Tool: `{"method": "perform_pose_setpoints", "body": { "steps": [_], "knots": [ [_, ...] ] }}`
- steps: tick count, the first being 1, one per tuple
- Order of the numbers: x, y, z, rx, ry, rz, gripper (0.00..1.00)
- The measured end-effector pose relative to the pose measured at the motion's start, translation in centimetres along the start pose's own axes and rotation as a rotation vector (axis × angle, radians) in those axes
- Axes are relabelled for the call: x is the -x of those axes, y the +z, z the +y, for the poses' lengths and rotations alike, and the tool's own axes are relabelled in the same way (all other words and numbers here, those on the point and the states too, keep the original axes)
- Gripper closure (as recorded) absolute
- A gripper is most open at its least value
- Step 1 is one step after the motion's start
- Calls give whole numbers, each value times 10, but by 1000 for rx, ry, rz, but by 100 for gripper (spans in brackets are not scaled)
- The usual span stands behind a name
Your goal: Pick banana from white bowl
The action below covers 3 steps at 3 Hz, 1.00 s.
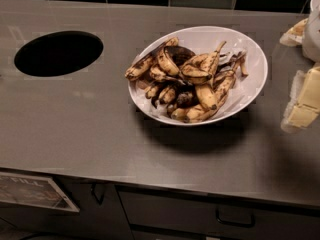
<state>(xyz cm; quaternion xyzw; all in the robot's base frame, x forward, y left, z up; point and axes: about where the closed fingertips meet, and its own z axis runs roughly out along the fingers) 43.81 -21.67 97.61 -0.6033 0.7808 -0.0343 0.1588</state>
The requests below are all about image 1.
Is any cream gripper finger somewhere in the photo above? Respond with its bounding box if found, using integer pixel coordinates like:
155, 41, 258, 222
281, 66, 320, 133
279, 18, 308, 47

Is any dark spotted curved banana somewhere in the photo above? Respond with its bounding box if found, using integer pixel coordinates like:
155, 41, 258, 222
157, 46, 195, 76

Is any dark banana peel right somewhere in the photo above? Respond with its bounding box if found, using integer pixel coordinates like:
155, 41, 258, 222
219, 50, 249, 77

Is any upright spotted banana with stem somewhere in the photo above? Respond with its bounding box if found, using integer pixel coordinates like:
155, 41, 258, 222
200, 41, 226, 76

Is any white oval bowl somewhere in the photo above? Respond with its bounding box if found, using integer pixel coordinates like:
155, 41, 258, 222
128, 26, 268, 126

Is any spotted banana front centre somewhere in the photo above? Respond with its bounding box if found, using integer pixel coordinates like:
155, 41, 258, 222
195, 84, 218, 110

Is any spotted banana bottom rim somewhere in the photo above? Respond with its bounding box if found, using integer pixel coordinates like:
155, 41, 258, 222
171, 95, 227, 123

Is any long spotted banana left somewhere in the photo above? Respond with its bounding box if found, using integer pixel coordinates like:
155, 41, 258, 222
125, 37, 179, 81

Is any grey cabinet drawer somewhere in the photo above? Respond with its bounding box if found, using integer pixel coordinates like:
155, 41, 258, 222
119, 191, 320, 240

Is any round counter trash opening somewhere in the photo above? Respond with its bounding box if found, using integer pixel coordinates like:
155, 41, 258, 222
14, 31, 104, 77

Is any framed sign on cabinet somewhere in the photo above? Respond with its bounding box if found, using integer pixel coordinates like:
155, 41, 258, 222
0, 172, 80, 212

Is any black drawer handle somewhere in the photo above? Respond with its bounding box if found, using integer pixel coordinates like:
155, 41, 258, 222
215, 209, 256, 228

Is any black cabinet door handle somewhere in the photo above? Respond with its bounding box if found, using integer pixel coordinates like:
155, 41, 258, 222
91, 183, 106, 205

